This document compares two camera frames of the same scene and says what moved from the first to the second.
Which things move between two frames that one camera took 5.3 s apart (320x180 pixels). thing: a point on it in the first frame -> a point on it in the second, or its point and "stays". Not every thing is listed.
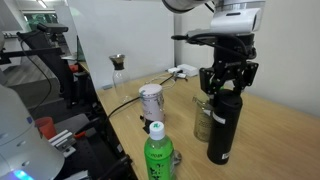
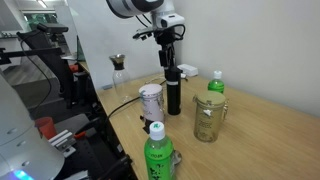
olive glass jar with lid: x=202 y=119 stays
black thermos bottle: x=224 y=120 -> x=173 y=75
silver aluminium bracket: x=65 y=142 stays
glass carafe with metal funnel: x=121 y=79 stays
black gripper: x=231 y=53 -> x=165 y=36
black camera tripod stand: x=46 y=43 stays
